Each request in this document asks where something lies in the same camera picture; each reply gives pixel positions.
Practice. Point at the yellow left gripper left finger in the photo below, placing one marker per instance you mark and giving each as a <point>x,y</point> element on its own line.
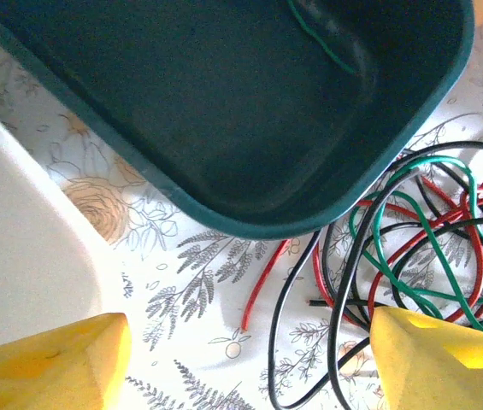
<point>44,367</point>

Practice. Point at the white plastic tray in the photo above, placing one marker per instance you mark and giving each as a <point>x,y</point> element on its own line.
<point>19,239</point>

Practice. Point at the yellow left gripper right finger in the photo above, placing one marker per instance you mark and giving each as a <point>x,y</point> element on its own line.
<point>446,367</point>

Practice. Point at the teal plastic tray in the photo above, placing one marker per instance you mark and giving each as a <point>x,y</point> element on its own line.
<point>224,107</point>

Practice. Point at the floral patterned tablecloth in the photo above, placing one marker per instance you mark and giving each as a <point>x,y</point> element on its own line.
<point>207,299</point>

